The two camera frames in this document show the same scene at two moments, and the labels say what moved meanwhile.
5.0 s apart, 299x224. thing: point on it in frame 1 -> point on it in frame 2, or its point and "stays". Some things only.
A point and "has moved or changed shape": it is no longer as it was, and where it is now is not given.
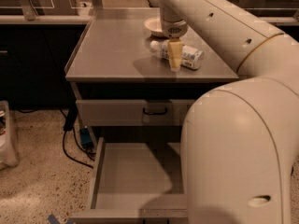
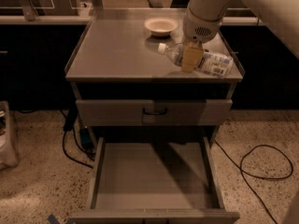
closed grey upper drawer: x=134 y=112 stays
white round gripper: x=173 y=29 -> x=196 y=29
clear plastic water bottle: x=192 y=57 has moved or changed shape
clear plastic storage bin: x=8 y=157 stays
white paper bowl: x=154 y=25 stays
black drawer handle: x=155 y=113 stays
